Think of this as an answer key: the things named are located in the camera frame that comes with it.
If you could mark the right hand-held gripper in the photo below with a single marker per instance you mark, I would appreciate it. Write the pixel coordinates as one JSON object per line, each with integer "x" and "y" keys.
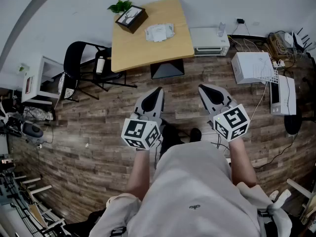
{"x": 233, "y": 122}

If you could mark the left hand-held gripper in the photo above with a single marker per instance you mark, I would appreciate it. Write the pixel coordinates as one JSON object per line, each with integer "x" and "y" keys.
{"x": 140, "y": 132}

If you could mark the white plastic flip lid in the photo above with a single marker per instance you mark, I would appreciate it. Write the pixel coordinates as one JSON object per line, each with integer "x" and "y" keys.
{"x": 158, "y": 36}

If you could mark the white wet wipe pack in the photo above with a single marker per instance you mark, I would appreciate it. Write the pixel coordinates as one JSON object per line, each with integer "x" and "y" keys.
{"x": 160, "y": 32}

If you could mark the person's right forearm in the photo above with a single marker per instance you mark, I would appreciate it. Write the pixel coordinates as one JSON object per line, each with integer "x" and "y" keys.
{"x": 243, "y": 164}

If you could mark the person's left forearm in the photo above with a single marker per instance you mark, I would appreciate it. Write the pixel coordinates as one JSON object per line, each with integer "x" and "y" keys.
{"x": 139, "y": 174}

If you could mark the person's black trousers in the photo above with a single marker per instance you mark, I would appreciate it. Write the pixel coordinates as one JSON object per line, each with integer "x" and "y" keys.
{"x": 170, "y": 137}

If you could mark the black table base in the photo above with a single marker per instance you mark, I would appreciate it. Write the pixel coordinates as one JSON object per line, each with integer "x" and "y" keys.
{"x": 168, "y": 69}

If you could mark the large white carton box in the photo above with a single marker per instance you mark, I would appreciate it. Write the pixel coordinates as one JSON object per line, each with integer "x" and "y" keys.
{"x": 247, "y": 68}

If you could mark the white toaster oven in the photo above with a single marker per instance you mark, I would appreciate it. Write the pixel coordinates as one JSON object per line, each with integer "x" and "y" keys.
{"x": 208, "y": 39}

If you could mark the white bottle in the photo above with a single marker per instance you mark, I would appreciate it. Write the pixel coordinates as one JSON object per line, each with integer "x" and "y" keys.
{"x": 100, "y": 65}

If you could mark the white appliance with dark screen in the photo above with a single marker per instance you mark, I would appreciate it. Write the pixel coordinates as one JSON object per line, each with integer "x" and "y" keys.
{"x": 287, "y": 95}

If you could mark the black standing fan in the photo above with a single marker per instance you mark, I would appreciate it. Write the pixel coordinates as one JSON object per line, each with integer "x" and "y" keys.
{"x": 292, "y": 122}

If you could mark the black power adapter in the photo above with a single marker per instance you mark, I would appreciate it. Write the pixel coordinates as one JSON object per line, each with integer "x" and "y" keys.
{"x": 240, "y": 21}

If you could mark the patterned seat cushion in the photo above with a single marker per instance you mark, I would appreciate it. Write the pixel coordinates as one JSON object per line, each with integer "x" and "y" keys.
{"x": 64, "y": 88}

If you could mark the black folding chair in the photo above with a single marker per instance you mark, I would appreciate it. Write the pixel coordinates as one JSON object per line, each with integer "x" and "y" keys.
{"x": 74, "y": 58}

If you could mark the black framed deer picture box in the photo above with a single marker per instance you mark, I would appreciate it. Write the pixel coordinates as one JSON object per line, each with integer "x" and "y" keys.
{"x": 130, "y": 17}

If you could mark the person's white shirt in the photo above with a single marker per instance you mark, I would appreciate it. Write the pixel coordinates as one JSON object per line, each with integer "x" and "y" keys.
{"x": 192, "y": 194}

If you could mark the white router with antennas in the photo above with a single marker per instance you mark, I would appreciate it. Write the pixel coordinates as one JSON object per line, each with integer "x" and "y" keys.
{"x": 298, "y": 39}

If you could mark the green leafy plant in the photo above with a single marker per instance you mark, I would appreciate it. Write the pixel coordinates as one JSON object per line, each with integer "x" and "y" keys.
{"x": 120, "y": 6}

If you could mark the white side cabinet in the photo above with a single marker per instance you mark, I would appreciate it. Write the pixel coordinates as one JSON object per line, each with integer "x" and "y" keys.
{"x": 47, "y": 65}

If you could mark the camouflage cloth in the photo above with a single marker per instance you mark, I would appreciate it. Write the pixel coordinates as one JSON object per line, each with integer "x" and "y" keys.
{"x": 37, "y": 113}

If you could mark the white wooden chair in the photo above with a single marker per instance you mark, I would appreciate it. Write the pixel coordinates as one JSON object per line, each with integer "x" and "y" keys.
{"x": 300, "y": 189}

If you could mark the gray rounded device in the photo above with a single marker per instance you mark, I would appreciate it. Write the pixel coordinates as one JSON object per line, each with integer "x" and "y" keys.
{"x": 32, "y": 130}

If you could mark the red flat item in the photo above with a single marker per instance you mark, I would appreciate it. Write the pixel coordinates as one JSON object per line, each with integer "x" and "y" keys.
{"x": 29, "y": 84}

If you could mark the black bag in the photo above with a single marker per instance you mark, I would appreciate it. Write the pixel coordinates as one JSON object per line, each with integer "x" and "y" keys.
{"x": 84, "y": 225}

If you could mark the wooden slat rack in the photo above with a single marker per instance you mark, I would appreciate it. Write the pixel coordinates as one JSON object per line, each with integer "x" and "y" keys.
{"x": 29, "y": 201}

